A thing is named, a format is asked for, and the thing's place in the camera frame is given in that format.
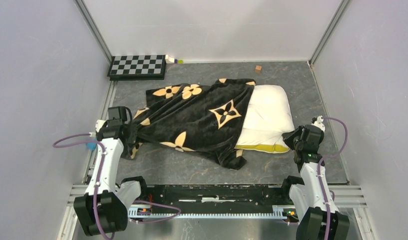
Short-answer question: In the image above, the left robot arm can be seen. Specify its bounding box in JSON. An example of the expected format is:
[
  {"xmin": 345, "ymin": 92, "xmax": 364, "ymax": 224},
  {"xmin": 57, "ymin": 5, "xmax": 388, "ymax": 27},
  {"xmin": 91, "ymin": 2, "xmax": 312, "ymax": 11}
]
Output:
[{"xmin": 73, "ymin": 106, "xmax": 149, "ymax": 240}]

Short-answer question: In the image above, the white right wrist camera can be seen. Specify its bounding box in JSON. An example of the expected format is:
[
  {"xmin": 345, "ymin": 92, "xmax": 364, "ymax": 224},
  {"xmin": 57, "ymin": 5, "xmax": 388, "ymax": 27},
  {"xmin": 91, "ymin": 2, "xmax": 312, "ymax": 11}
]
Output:
[{"xmin": 311, "ymin": 115, "xmax": 326, "ymax": 132}]

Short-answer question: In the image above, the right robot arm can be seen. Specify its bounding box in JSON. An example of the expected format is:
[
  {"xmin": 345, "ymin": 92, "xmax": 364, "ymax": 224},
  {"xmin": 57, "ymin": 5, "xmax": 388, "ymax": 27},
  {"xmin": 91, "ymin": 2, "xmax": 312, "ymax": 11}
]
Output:
[{"xmin": 280, "ymin": 122, "xmax": 350, "ymax": 240}]

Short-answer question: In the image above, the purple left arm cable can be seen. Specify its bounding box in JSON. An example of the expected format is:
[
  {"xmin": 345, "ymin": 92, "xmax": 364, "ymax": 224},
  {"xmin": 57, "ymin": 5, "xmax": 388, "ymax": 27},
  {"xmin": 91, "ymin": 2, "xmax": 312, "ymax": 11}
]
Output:
[{"xmin": 52, "ymin": 133, "xmax": 117, "ymax": 240}]

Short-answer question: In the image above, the white toothed cable duct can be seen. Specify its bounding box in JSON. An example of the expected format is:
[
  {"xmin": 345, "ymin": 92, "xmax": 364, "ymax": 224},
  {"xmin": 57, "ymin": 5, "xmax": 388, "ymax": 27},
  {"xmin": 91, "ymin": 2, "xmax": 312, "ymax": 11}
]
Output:
[{"xmin": 127, "ymin": 204, "xmax": 298, "ymax": 220}]

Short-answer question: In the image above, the blue clip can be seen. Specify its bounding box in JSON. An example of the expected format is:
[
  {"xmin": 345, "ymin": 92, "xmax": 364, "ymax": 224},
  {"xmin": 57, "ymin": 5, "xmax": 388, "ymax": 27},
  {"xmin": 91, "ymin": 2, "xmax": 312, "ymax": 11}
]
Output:
[{"xmin": 86, "ymin": 142, "xmax": 97, "ymax": 152}]

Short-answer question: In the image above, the small wooden cube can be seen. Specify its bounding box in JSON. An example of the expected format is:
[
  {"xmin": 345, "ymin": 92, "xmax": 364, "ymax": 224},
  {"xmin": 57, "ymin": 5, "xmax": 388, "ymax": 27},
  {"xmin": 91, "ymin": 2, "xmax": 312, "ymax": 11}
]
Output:
[{"xmin": 255, "ymin": 65, "xmax": 262, "ymax": 74}]

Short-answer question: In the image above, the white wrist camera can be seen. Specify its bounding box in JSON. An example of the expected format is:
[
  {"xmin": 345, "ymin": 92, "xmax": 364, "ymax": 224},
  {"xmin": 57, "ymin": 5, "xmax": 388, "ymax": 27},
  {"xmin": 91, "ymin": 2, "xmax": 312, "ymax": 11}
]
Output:
[
  {"xmin": 95, "ymin": 119, "xmax": 106, "ymax": 133},
  {"xmin": 311, "ymin": 115, "xmax": 326, "ymax": 132}
]

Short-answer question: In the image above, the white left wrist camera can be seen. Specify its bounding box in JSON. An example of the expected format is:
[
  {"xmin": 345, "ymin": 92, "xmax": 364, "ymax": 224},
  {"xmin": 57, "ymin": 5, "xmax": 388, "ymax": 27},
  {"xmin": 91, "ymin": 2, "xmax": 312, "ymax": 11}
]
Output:
[{"xmin": 95, "ymin": 119, "xmax": 106, "ymax": 133}]

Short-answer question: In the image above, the black pillowcase with yellow flowers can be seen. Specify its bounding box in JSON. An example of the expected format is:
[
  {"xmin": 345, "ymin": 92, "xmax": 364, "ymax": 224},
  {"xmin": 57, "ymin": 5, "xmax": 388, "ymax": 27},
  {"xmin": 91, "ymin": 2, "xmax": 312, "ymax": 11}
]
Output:
[{"xmin": 122, "ymin": 78, "xmax": 256, "ymax": 170}]

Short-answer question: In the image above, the white pillow with yellow edge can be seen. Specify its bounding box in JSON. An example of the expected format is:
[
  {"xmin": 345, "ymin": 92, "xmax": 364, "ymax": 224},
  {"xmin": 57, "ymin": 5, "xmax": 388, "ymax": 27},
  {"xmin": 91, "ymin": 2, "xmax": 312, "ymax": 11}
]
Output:
[{"xmin": 235, "ymin": 85, "xmax": 295, "ymax": 154}]

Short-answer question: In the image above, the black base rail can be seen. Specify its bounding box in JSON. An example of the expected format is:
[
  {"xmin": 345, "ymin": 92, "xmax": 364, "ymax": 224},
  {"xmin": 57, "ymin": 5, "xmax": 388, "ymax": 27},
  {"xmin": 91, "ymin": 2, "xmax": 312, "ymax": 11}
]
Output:
[{"xmin": 143, "ymin": 184, "xmax": 293, "ymax": 215}]

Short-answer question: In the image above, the black white checkerboard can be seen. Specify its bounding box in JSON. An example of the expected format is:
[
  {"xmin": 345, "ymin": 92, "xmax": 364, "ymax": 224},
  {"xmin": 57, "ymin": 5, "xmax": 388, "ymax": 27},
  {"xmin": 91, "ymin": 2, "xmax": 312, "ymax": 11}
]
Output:
[{"xmin": 107, "ymin": 54, "xmax": 166, "ymax": 81}]

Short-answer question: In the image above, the small white block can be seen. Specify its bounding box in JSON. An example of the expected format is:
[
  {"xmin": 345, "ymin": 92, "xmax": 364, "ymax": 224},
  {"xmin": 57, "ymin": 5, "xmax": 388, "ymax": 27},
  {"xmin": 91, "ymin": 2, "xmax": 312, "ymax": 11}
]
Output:
[{"xmin": 165, "ymin": 54, "xmax": 177, "ymax": 64}]

